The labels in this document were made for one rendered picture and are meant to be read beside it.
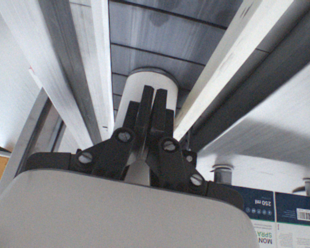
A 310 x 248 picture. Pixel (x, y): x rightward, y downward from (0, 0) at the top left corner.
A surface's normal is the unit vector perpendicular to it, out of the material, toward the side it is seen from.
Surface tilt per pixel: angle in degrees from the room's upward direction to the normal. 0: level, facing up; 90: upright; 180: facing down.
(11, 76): 0
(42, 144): 90
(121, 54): 0
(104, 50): 0
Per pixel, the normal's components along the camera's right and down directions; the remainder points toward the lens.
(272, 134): -0.16, 0.89
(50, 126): 0.16, -0.40
